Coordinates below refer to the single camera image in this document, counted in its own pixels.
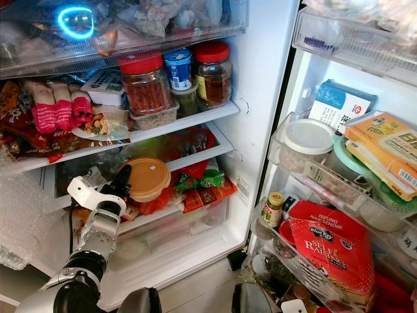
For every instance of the round container orange lid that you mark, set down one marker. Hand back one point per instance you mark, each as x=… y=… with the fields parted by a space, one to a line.
x=146 y=177

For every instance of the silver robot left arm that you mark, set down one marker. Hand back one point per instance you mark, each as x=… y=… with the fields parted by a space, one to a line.
x=98 y=244

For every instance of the white fridge shelf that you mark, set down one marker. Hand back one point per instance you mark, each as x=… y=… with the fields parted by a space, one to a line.
x=208 y=117

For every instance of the plate with wrapped food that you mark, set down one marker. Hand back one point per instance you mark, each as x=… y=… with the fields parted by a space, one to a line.
x=104 y=125

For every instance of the clear plastic food container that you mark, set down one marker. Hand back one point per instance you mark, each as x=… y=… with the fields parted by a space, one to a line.
x=155 y=117

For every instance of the green snack packet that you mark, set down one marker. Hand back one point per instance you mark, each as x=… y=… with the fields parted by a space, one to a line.
x=199 y=177

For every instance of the pink sausage pack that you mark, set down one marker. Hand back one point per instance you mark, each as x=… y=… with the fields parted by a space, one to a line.
x=42 y=107
x=82 y=109
x=64 y=106

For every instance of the orange snack packet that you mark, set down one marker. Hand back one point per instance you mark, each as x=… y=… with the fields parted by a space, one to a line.
x=208 y=195

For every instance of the white rectangular tub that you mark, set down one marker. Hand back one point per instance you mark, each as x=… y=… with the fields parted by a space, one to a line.
x=104 y=89

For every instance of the wide red lid snack jar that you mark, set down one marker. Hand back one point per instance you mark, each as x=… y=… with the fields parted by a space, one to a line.
x=144 y=88

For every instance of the clear bubble wrap sheet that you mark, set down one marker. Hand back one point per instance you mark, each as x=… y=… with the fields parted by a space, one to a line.
x=26 y=222

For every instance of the robot left leg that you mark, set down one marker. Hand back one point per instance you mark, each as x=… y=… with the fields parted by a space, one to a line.
x=140 y=302

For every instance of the robot leg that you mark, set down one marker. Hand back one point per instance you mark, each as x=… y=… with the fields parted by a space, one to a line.
x=140 y=302
x=251 y=300

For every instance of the dark red snack bag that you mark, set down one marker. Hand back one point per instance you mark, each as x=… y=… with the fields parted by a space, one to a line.
x=19 y=127

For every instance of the blue white yoghurt cup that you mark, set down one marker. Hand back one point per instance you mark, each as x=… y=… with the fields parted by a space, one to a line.
x=178 y=68

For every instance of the narrow red lid jar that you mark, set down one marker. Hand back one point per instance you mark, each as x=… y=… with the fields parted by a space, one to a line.
x=212 y=75

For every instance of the clear chiller drawer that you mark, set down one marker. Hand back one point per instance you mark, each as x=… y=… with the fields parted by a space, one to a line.
x=156 y=32

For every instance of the clear door bin with flour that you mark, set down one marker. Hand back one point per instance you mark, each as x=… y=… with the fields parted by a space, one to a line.
x=260 y=244

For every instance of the small jar yellow lid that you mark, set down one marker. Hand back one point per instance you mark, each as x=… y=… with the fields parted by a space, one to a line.
x=272 y=210

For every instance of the robot right leg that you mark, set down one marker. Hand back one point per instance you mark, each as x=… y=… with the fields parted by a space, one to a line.
x=251 y=300

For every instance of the white refrigerator body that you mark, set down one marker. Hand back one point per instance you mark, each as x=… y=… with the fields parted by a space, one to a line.
x=267 y=72

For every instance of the round container white lid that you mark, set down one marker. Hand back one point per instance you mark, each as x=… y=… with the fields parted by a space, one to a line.
x=306 y=137

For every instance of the clear door bin with containers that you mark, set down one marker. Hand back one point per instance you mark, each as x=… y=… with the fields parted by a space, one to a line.
x=313 y=179

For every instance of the white refrigerator door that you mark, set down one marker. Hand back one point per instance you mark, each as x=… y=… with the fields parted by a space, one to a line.
x=300 y=91

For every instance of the red self raising flour box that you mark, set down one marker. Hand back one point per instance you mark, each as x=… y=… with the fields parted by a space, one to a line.
x=332 y=248

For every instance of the container with teal lid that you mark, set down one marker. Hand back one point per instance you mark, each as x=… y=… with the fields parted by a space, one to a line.
x=345 y=166

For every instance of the blue white carton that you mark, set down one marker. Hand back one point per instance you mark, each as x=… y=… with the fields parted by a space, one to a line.
x=339 y=104

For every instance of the clear door bin purple label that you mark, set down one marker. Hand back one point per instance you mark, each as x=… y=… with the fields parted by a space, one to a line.
x=352 y=45

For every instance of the yellow orange box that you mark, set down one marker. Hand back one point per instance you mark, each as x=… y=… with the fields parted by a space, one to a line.
x=388 y=150

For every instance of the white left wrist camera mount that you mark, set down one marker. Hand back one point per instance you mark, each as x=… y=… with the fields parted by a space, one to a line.
x=83 y=192

